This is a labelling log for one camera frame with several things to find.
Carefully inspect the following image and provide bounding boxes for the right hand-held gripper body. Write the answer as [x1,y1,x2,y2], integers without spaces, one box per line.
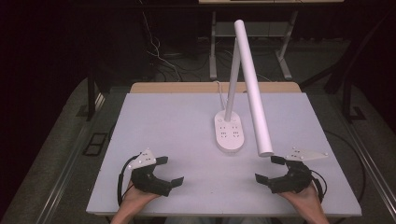
[266,147,329,195]

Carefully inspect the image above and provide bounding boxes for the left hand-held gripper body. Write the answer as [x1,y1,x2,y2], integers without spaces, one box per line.
[127,147,173,198]

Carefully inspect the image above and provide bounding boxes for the white desk lamp with sockets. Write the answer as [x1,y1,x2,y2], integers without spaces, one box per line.
[214,19,275,158]

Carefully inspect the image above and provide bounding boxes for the person's left hand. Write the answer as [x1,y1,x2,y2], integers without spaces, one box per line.
[119,180,162,217]

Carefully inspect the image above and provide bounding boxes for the person's right hand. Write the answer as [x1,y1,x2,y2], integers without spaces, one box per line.
[277,182,324,217]

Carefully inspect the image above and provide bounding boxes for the black metal stand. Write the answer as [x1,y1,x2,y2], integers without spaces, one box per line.
[299,8,396,123]

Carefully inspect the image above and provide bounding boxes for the grey metal-legged desk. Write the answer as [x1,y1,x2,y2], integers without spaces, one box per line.
[198,0,346,81]

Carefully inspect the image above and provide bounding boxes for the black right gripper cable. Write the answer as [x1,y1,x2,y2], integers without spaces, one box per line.
[310,169,329,203]

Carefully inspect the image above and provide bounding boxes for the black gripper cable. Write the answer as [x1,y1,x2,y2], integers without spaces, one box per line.
[310,169,329,203]
[117,155,140,207]

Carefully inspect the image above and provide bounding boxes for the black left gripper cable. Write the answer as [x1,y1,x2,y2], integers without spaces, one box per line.
[117,155,140,207]

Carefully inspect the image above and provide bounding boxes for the black rectangular floor frame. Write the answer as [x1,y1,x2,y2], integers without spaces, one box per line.
[82,133,108,157]

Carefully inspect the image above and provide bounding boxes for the black cable on floor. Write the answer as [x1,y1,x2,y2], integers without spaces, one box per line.
[323,130,367,203]

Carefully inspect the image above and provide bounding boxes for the metal floor rail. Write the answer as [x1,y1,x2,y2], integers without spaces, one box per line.
[35,92,106,224]
[342,119,396,220]

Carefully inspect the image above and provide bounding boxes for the white lamp cable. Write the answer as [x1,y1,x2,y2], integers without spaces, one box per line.
[214,80,227,112]

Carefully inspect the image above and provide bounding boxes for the white cables on floor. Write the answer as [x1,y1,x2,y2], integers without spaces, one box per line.
[138,0,183,82]

